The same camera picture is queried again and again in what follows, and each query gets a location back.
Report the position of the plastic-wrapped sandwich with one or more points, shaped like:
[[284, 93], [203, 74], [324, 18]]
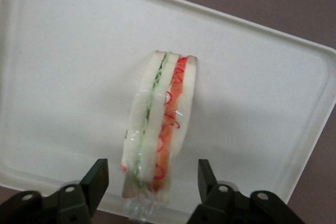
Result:
[[160, 124]]

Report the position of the cream plastic tray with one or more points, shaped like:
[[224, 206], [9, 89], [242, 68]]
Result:
[[236, 90]]

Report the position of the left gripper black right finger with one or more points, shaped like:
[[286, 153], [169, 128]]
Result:
[[225, 203]]

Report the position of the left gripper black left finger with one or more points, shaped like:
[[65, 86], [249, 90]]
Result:
[[76, 197]]

